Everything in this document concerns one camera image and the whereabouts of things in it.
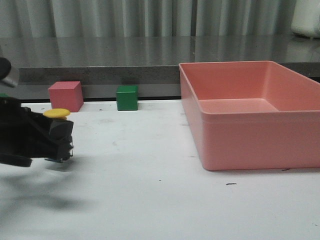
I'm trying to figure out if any pink cube by counter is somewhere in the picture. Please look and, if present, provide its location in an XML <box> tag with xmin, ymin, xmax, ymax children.
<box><xmin>48</xmin><ymin>81</ymin><xmax>84</xmax><ymax>113</ymax></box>

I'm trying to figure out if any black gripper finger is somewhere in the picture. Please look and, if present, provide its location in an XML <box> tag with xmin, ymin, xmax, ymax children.
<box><xmin>23</xmin><ymin>134</ymin><xmax>58</xmax><ymax>159</ymax></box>
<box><xmin>21</xmin><ymin>106</ymin><xmax>75</xmax><ymax>137</ymax></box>

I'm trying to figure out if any green cube centre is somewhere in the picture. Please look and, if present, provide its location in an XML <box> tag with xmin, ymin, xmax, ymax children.
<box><xmin>116</xmin><ymin>85</ymin><xmax>138</xmax><ymax>111</ymax></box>

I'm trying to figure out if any pink plastic bin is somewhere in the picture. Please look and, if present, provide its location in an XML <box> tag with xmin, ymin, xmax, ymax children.
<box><xmin>179</xmin><ymin>60</ymin><xmax>320</xmax><ymax>171</ymax></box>

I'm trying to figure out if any yellow push button switch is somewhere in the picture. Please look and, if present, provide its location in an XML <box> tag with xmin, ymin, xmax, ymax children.
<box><xmin>43</xmin><ymin>108</ymin><xmax>74</xmax><ymax>163</ymax></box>

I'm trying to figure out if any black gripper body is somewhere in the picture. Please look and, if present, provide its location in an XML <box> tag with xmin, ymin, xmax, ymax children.
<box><xmin>0</xmin><ymin>96</ymin><xmax>32</xmax><ymax>167</ymax></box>

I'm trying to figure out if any white appliance on counter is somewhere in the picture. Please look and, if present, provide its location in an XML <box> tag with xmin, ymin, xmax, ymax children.
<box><xmin>291</xmin><ymin>0</ymin><xmax>320</xmax><ymax>38</ymax></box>

